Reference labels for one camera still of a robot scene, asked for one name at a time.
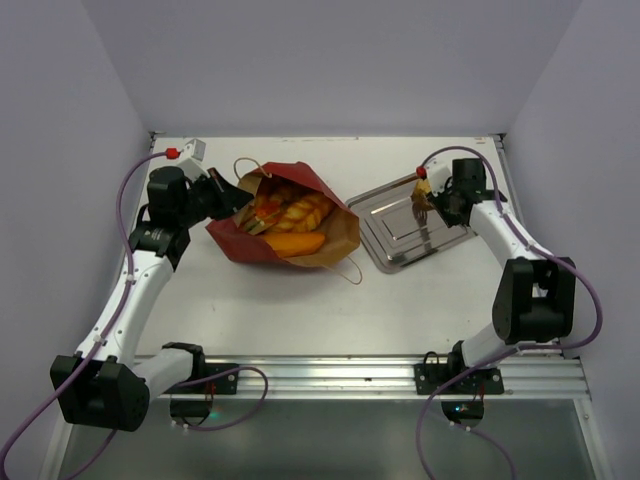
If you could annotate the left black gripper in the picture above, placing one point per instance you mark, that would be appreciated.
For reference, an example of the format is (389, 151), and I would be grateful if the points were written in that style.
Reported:
(229, 197)

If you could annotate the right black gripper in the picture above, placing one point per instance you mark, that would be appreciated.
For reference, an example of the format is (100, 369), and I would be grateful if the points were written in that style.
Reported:
(442, 201)

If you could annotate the fake brown toast slice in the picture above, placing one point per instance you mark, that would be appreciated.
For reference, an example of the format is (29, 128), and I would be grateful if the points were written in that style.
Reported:
(421, 191)

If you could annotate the metal tongs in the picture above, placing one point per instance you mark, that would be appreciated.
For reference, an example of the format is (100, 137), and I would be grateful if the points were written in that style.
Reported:
(421, 205)

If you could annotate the fake triangle sandwich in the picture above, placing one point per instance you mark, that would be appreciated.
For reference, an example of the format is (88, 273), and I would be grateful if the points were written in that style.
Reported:
(261, 215)

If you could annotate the orange fake bread loaf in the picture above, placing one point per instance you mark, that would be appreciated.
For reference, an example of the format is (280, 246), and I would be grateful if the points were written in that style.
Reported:
(287, 245)

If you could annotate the braided fake bread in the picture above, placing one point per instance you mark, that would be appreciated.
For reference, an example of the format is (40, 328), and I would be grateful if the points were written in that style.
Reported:
(303, 209)

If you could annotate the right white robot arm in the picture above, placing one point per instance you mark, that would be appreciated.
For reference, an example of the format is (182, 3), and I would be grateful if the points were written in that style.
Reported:
(534, 301)

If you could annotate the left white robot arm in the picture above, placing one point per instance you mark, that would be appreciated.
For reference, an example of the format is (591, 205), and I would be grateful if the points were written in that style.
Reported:
(101, 385)

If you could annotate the silver metal tray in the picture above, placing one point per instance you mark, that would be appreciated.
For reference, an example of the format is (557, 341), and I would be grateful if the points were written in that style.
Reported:
(395, 233)

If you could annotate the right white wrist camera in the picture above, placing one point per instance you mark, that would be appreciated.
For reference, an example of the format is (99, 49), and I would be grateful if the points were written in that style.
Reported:
(437, 173)

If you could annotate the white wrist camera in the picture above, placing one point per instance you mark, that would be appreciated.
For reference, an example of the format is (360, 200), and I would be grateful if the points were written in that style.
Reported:
(189, 158)
(437, 173)

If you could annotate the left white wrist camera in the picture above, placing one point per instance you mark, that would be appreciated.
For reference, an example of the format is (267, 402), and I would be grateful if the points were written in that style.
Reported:
(189, 158)

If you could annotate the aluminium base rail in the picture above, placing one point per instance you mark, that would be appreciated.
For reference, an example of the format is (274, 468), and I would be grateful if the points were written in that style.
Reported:
(527, 377)

